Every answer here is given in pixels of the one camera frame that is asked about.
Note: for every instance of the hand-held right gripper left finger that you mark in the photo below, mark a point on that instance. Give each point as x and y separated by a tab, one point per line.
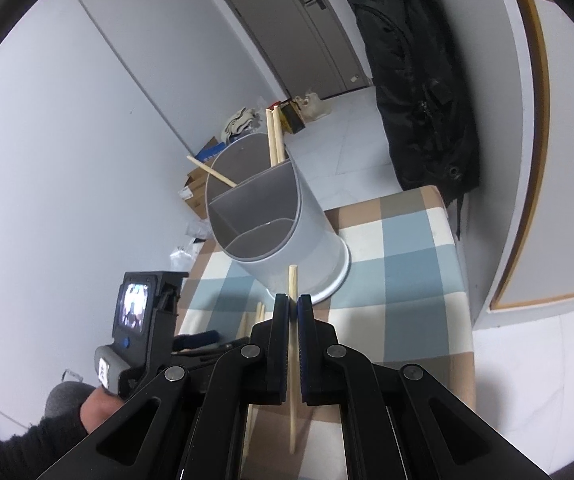
283	340

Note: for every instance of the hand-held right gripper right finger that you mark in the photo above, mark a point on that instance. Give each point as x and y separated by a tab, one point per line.
304	350

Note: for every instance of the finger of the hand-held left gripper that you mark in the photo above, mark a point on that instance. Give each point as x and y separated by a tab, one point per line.
197	340

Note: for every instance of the pile of wooden chopsticks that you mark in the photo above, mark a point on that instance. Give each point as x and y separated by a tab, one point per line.
260	312

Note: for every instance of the white divided utensil holder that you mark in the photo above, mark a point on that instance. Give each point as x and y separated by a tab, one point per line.
312	240

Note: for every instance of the person's left forearm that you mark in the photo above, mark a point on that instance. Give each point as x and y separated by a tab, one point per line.
42	435

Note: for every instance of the person's left hand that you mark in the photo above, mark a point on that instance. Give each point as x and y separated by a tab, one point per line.
97	410

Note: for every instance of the clear plastic bag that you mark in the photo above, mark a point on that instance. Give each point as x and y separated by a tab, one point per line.
187	255

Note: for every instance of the checkered tablecloth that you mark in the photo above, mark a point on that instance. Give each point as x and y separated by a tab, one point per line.
407	270

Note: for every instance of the brown cardboard box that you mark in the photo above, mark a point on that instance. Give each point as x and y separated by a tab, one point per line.
197	200

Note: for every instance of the blue cardboard box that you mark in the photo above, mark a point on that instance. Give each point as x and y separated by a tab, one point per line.
212	149

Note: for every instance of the yellow and black bag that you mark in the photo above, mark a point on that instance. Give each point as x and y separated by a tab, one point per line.
294	117

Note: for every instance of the folded beige cloth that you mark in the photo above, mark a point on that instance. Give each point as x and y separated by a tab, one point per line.
239	120

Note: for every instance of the beige cloth bag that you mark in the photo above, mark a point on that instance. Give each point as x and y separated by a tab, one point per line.
312	105

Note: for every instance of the black backpack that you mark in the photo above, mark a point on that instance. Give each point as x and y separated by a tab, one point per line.
417	85

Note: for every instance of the grey door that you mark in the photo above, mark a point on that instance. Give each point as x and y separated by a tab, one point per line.
277	20

